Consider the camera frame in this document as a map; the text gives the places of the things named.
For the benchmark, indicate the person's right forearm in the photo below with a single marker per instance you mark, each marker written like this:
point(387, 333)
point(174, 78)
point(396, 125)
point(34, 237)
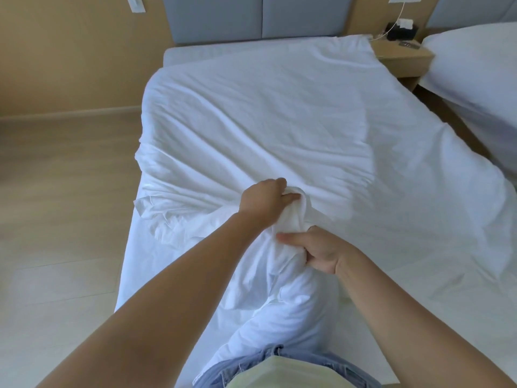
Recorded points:
point(412, 319)

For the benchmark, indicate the grey padded headboard panel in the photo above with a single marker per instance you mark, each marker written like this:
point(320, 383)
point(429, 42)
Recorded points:
point(307, 16)
point(214, 18)

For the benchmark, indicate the person's left forearm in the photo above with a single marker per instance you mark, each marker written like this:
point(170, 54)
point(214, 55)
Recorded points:
point(161, 303)

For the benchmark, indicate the pale yellow shirt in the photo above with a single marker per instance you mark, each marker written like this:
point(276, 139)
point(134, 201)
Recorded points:
point(291, 373)

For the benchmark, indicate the person's right thumb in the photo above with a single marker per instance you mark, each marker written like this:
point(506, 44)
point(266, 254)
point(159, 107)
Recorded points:
point(293, 238)

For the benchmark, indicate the black tissue box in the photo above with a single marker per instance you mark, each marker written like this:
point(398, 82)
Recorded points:
point(402, 32)

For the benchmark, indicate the dark remote control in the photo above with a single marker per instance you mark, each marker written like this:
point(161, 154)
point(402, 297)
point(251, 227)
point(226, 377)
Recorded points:
point(410, 44)

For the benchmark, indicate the person's left hand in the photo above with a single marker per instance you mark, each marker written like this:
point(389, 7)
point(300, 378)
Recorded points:
point(260, 202)

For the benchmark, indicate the white wall switch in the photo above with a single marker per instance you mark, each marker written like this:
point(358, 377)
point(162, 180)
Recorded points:
point(136, 3)

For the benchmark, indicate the grey headboard of neighbouring bed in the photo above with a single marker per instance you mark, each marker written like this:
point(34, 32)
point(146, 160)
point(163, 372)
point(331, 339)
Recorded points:
point(472, 10)

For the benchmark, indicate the white duvet cover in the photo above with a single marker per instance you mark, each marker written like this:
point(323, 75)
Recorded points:
point(282, 129)

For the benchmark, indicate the white duvet on neighbouring bed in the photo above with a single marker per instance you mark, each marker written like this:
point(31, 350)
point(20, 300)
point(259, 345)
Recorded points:
point(476, 72)

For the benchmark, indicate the blue jeans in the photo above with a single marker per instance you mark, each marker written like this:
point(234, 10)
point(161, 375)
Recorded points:
point(226, 371)

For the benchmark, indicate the bed with white sheet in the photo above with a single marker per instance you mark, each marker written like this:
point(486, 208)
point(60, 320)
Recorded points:
point(194, 54)

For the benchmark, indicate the person's left thumb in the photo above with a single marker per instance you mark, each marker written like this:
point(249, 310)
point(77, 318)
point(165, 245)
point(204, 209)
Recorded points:
point(291, 199)

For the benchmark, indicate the person's right hand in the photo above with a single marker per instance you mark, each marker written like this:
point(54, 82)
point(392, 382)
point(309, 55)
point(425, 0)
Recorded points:
point(325, 250)

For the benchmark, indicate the wooden nightstand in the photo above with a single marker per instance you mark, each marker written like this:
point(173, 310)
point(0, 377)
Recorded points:
point(404, 60)

